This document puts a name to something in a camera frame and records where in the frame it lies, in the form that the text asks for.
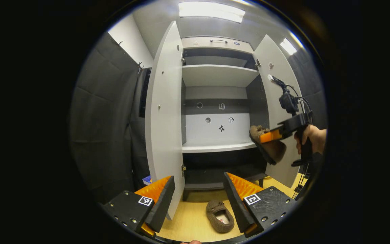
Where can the grey cabinet drawer front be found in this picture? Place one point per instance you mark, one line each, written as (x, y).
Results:
(201, 42)

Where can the small ceiling light panel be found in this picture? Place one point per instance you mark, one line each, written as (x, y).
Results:
(288, 46)

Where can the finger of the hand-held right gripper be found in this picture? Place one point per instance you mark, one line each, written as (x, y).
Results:
(270, 136)

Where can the grey cabinet door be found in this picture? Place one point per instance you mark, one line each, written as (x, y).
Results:
(278, 67)
(164, 118)

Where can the black backdrop cloth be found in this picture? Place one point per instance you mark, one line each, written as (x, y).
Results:
(107, 118)

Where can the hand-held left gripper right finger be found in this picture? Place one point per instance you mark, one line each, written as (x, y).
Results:
(236, 203)

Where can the large ceiling light panel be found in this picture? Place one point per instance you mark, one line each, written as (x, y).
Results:
(212, 12)

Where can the brown fuzzy shoe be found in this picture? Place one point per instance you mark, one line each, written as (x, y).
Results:
(215, 225)
(273, 150)

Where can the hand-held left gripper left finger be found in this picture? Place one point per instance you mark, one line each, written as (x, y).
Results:
(163, 203)

